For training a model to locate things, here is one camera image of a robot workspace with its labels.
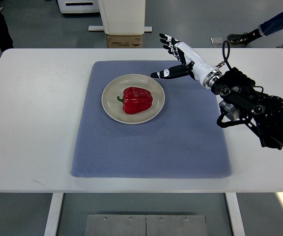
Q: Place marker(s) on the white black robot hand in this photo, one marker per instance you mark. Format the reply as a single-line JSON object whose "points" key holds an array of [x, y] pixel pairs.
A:
{"points": [[191, 63]]}

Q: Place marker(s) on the red bell pepper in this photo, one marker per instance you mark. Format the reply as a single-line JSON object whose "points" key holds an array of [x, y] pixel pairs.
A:
{"points": [[135, 100]]}

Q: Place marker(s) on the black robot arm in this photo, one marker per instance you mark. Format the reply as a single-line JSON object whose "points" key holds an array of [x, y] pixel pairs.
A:
{"points": [[243, 102]]}

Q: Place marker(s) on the small grey floor plate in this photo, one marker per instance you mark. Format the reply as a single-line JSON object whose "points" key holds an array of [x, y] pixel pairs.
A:
{"points": [[216, 40]]}

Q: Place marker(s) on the cream round plate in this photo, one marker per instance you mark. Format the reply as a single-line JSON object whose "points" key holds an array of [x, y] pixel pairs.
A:
{"points": [[116, 87]]}

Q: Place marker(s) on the black shoe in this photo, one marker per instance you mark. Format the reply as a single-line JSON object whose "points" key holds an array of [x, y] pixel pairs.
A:
{"points": [[245, 38]]}

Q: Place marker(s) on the cardboard box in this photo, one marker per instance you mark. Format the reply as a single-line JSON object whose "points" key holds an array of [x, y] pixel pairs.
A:
{"points": [[124, 41]]}

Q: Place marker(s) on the blue textured mat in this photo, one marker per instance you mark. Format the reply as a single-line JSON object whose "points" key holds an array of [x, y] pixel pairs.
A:
{"points": [[182, 140]]}

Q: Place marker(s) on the person leg in jeans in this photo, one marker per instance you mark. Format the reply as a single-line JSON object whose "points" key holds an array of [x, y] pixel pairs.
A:
{"points": [[272, 25]]}

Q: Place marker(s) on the white cabinet with slot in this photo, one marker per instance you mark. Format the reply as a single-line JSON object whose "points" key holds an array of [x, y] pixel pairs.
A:
{"points": [[78, 6]]}

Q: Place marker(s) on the right white table leg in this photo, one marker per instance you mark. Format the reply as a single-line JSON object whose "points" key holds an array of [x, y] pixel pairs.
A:
{"points": [[234, 214]]}

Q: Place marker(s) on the white table leg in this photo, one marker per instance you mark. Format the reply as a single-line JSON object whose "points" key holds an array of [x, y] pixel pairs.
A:
{"points": [[54, 215], [234, 214]]}

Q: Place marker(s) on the left white table leg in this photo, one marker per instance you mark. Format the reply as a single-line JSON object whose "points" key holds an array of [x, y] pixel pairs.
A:
{"points": [[54, 215]]}

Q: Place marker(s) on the white machine pedestal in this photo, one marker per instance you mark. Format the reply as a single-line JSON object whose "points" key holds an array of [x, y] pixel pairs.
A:
{"points": [[122, 17]]}

